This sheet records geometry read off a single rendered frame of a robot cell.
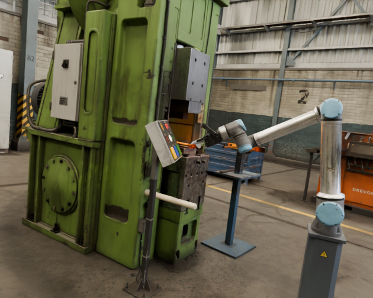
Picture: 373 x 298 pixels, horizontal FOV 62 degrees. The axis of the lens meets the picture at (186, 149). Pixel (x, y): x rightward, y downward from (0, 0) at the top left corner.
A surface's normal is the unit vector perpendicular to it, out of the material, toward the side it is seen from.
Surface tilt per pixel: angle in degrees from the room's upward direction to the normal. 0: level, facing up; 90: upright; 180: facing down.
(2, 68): 90
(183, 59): 90
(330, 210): 95
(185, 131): 90
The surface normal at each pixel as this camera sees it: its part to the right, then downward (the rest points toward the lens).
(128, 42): -0.54, 0.02
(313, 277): -0.34, 0.07
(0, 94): 0.77, 0.16
